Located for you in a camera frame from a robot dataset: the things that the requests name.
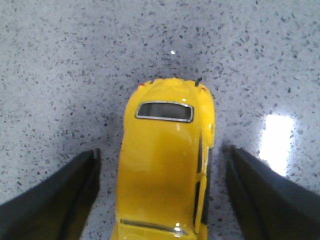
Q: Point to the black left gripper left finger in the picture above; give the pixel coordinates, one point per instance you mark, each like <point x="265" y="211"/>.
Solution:
<point x="58" y="207"/>

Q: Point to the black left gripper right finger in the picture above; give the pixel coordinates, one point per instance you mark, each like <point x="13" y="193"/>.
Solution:
<point x="268" y="206"/>

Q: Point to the yellow toy beetle car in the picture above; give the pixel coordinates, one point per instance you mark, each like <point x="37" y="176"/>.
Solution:
<point x="163" y="177"/>

